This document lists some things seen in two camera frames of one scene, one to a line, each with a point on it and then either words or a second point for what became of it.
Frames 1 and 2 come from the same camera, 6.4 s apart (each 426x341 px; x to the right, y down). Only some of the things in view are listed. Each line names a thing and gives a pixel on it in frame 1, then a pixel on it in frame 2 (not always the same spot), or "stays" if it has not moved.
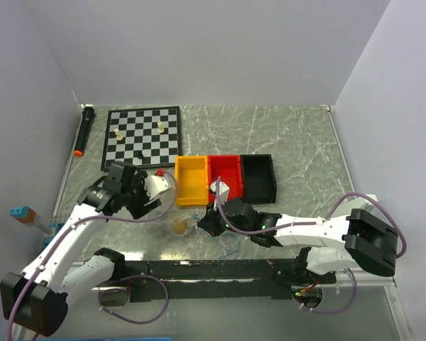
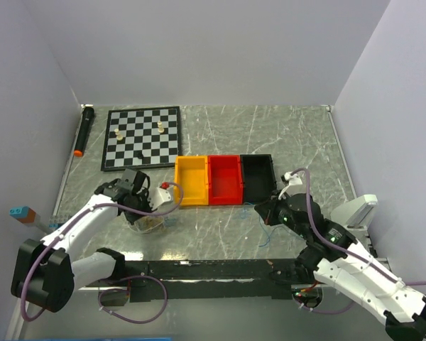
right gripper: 210,222 -> 266,209
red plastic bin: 228,168 stays
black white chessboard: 143,137 stays
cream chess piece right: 160,128 stays
